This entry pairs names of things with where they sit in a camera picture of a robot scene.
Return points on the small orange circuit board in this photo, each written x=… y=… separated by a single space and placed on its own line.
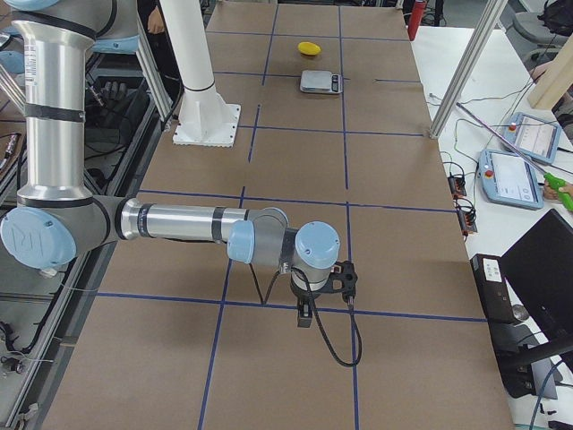
x=457 y=185

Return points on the red cylinder tube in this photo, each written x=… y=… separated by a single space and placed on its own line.
x=415 y=18

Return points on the black computer box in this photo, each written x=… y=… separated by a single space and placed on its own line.
x=523 y=362

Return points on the far blue teach pendant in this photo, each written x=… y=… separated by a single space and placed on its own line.
x=538 y=138

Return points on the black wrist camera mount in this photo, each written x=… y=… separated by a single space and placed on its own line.
x=343 y=279

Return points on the blue teach pendant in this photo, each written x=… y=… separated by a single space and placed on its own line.
x=508 y=180
x=538 y=138

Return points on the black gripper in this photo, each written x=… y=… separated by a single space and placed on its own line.
x=304 y=295

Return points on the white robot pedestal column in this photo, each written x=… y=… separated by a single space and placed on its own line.
x=204 y=118

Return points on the near blue teach pendant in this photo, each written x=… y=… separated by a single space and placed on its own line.
x=508 y=180

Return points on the black monitor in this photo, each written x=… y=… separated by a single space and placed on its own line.
x=538 y=267

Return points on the aluminium frame post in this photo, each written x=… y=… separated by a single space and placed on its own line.
x=466 y=65

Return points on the silver digital kitchen scale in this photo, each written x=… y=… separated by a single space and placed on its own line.
x=321 y=82

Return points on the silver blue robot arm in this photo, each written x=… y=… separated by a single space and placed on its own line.
x=57 y=218

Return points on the yellow mango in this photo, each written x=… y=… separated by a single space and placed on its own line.
x=308 y=48

